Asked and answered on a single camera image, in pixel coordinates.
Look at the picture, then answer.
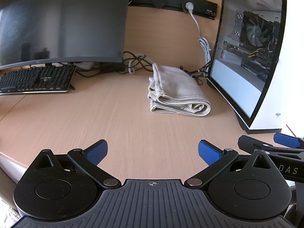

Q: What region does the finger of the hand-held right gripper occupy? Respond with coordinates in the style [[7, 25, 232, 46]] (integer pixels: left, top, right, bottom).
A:
[[238, 135, 304, 157], [274, 133, 304, 149]]

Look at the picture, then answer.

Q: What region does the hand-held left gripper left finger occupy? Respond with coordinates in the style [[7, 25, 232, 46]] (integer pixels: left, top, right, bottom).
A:
[[34, 139, 122, 189]]

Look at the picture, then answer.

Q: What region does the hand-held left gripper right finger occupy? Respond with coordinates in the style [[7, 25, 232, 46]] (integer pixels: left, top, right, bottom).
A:
[[184, 140, 279, 189]]

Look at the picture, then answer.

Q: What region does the beige striped garment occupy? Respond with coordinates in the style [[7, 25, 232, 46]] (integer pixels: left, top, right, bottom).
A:
[[147, 62, 211, 117]]

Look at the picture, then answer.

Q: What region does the white computer case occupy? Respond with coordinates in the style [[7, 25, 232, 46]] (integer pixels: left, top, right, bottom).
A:
[[206, 0, 304, 134]]

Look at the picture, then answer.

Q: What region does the black power adapter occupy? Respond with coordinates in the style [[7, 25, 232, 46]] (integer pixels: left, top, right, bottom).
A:
[[98, 63, 126, 74]]

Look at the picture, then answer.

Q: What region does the black keyboard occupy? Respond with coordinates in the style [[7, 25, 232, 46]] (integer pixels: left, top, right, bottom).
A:
[[0, 65, 77, 95]]

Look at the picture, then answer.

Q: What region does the curved black monitor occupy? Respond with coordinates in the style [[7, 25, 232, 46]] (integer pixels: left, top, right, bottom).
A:
[[0, 0, 132, 70]]

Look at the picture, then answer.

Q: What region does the black cable bundle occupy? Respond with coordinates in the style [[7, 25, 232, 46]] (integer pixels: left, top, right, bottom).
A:
[[77, 51, 212, 86]]

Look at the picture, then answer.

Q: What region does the grey cable loop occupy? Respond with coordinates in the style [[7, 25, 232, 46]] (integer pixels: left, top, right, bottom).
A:
[[128, 54, 156, 74]]

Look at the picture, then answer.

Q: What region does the white plug cable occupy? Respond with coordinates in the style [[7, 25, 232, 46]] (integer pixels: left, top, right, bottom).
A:
[[185, 2, 212, 70]]

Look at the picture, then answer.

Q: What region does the black socket rail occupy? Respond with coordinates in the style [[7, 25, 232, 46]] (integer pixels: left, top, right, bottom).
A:
[[129, 0, 218, 21]]

